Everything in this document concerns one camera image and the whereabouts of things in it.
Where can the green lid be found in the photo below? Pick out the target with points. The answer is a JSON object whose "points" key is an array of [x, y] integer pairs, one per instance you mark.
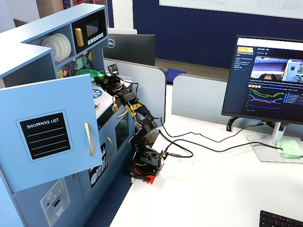
{"points": [[86, 72]]}

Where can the gold stove knob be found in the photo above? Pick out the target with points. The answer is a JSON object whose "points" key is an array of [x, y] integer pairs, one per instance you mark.
{"points": [[115, 108]]}

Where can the small wrist camera board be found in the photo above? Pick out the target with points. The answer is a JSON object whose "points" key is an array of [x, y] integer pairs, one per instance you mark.
{"points": [[113, 68]]}

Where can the black keyboard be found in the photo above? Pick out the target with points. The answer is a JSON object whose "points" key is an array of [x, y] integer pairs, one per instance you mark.
{"points": [[277, 220]]}

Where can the blue toy kitchen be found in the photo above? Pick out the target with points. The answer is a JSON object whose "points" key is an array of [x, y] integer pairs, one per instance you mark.
{"points": [[78, 19]]}

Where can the black Dell monitor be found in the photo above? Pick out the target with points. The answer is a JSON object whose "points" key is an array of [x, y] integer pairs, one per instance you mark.
{"points": [[135, 49]]}

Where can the blue shopping list door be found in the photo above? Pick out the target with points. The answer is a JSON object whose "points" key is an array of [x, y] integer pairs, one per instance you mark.
{"points": [[47, 99]]}

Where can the silver monitor stand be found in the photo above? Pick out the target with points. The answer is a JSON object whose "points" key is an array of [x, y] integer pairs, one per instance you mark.
{"points": [[265, 149]]}

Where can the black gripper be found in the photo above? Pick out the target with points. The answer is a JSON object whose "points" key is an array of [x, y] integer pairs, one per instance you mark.
{"points": [[104, 81]]}

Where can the black computer monitor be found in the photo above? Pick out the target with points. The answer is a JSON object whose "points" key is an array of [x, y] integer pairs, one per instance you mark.
{"points": [[265, 78]]}

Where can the red black arm base clamp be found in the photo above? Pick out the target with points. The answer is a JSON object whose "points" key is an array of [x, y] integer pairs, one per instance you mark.
{"points": [[145, 173]]}

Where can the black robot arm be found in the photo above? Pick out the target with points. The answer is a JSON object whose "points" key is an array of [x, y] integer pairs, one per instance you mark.
{"points": [[142, 118]]}

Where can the white toy plate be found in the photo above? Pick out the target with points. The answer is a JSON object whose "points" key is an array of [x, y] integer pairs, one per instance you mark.
{"points": [[47, 43], [68, 46], [56, 50], [64, 47]]}

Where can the whiteboard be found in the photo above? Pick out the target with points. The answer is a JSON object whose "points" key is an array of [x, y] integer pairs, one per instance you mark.
{"points": [[236, 6]]}

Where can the green sticky notes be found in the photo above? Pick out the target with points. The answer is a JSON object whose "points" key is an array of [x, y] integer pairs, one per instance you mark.
{"points": [[290, 148]]}

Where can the dark background monitor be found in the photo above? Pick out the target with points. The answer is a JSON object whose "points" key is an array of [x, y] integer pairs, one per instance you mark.
{"points": [[20, 22]]}

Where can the blue chair seat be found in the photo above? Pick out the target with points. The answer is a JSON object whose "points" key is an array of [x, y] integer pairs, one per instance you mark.
{"points": [[175, 73]]}

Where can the grey desk divider panel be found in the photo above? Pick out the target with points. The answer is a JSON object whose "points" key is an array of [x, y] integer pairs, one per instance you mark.
{"points": [[151, 94], [198, 97]]}

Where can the brown cardboard box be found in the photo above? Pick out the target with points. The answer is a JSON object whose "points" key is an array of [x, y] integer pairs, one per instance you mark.
{"points": [[49, 7]]}

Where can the black toy microwave door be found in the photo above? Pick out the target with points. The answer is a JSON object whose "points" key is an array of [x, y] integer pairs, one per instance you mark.
{"points": [[93, 28]]}

